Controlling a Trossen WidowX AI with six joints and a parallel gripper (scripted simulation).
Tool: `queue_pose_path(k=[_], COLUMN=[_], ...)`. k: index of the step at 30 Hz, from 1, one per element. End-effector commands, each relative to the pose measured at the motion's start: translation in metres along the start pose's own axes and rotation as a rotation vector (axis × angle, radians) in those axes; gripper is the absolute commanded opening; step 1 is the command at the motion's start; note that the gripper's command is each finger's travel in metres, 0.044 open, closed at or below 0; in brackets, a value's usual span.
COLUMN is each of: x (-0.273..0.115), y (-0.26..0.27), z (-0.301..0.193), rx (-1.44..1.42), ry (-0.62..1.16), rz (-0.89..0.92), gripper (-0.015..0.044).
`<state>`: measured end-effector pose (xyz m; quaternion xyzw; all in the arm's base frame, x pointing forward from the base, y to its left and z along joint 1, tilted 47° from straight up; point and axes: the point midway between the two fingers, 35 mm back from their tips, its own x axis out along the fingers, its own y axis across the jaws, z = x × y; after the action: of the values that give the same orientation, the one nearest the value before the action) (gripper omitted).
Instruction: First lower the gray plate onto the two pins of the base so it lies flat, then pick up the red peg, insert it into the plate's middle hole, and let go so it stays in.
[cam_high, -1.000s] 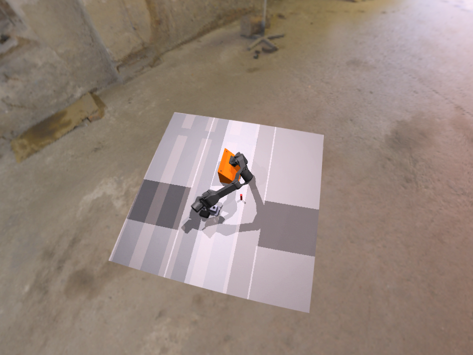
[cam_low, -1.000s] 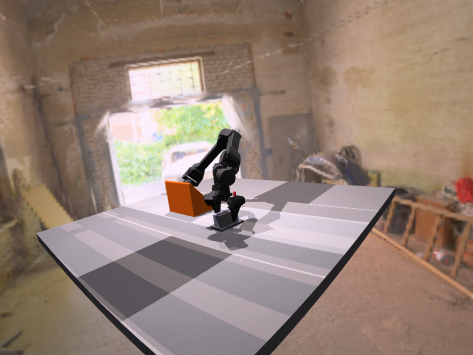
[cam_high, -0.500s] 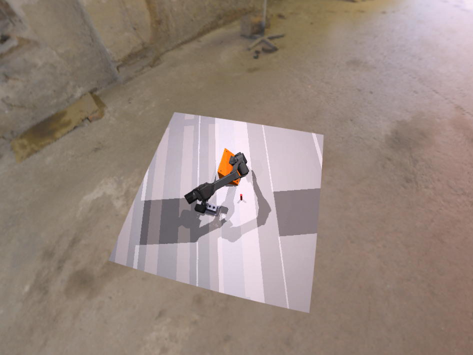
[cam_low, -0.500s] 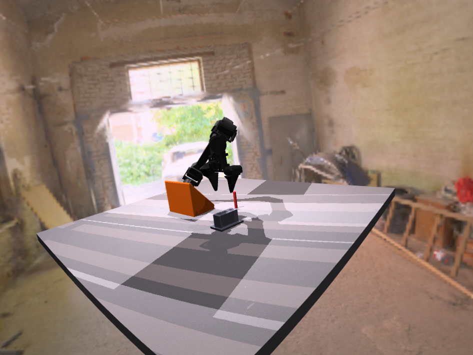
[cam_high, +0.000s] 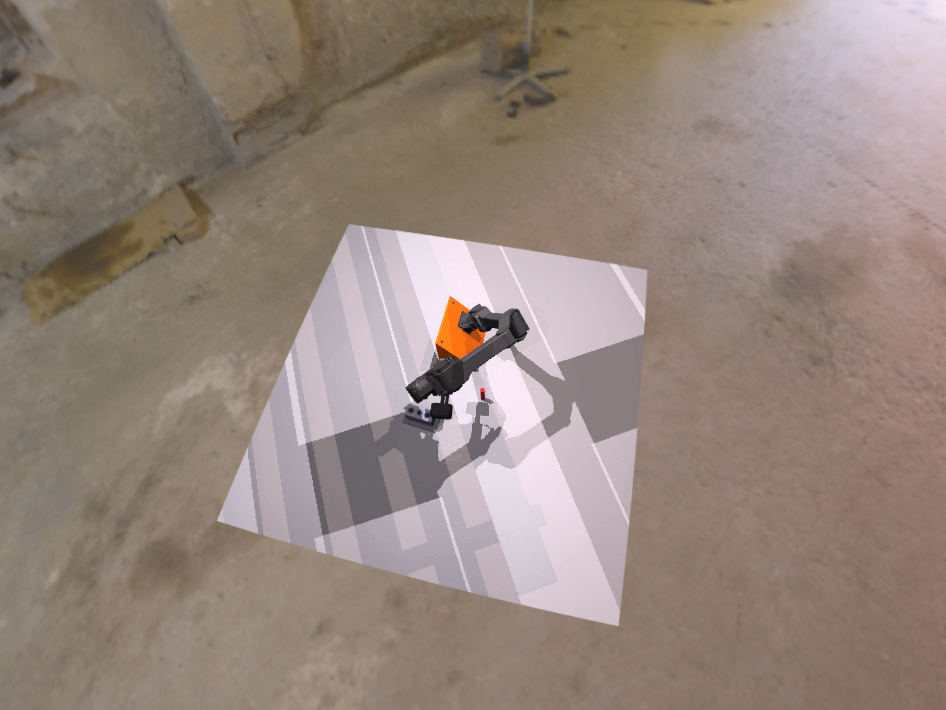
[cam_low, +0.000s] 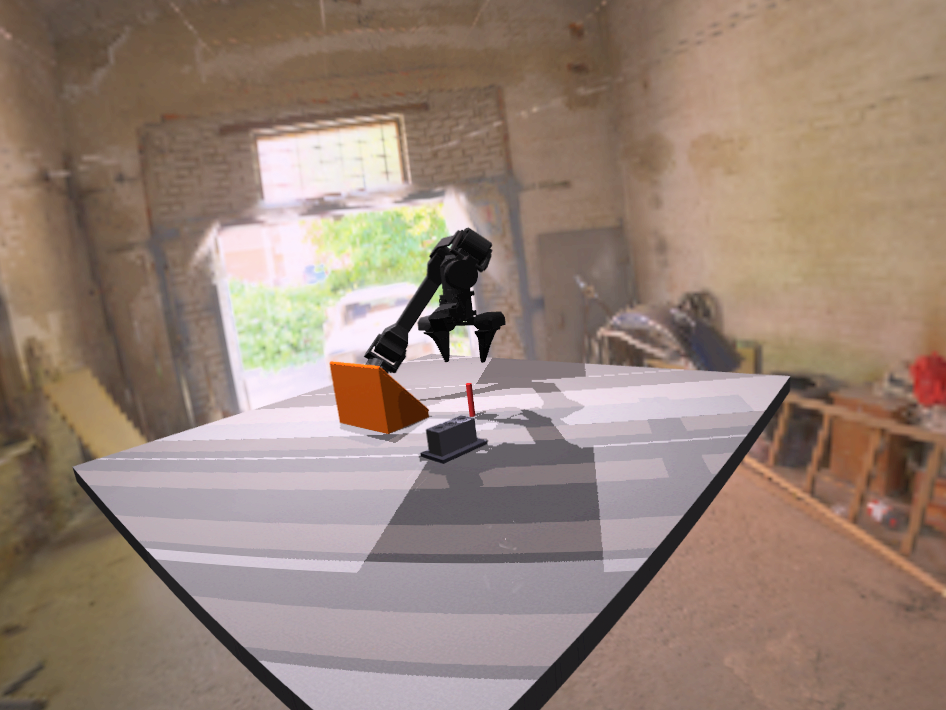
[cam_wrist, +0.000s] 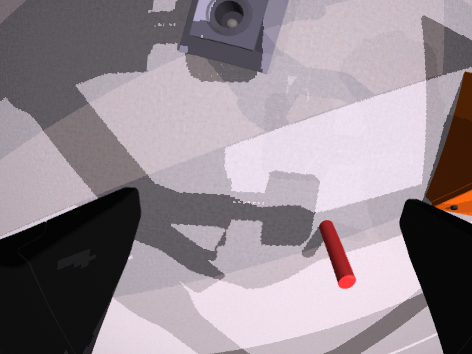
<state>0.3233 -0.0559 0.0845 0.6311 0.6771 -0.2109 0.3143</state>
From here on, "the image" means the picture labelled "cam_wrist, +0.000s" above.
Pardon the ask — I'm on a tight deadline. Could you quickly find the red peg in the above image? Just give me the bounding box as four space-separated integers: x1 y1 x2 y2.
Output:
319 220 356 289

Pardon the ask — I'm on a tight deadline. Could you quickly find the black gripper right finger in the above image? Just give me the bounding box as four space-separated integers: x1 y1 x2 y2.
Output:
399 198 472 354

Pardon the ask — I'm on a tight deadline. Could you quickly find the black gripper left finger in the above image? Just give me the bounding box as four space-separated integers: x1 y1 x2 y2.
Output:
0 186 141 354

